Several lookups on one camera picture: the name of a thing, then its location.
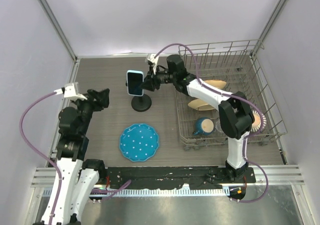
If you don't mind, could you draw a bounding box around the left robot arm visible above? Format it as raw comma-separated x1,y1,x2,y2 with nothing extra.
39,88,110,225

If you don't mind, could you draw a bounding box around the phone with light blue case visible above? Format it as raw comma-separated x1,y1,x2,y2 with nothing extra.
126,69,144,97

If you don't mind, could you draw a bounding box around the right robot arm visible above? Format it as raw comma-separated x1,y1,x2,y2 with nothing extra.
140,53,255,183

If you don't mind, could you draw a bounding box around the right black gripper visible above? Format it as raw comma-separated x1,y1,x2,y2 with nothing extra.
139,65,176,92

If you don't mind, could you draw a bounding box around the black phone stand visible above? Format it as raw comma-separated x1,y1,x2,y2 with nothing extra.
131,92,152,112

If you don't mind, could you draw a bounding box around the white cable duct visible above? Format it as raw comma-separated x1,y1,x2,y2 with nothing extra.
43,187,230,197

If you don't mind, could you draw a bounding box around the blue polka dot plate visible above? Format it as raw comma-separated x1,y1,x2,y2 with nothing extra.
118,123,160,162

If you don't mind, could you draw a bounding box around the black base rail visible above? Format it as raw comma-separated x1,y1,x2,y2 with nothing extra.
97,166,256,190

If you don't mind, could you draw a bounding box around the beige plate rear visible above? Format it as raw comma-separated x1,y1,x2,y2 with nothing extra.
204,79,227,90

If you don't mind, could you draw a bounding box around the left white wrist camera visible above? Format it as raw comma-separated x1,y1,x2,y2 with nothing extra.
54,82,87,101

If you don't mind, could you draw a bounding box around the metal wire dish rack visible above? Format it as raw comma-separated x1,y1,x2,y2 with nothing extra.
175,39,287,150

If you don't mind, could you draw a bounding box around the beige plate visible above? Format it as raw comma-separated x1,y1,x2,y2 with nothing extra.
187,99,215,111
204,79,227,90

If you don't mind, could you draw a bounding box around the white ribbed cup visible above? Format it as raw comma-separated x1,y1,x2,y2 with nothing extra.
251,110,267,133

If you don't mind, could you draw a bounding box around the clear glass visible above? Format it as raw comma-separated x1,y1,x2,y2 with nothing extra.
215,118,223,133

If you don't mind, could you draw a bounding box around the beige plate front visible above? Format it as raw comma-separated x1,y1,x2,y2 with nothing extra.
187,99,215,111

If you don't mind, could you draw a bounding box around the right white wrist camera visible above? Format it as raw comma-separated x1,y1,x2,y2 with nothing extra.
145,53,159,74

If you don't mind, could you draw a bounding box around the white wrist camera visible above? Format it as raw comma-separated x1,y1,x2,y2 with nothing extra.
145,53,159,74
54,82,87,101

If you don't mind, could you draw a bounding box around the blue mug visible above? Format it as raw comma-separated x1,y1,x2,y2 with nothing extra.
193,117,215,136

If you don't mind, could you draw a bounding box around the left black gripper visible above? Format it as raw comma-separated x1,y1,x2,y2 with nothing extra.
72,88,110,134

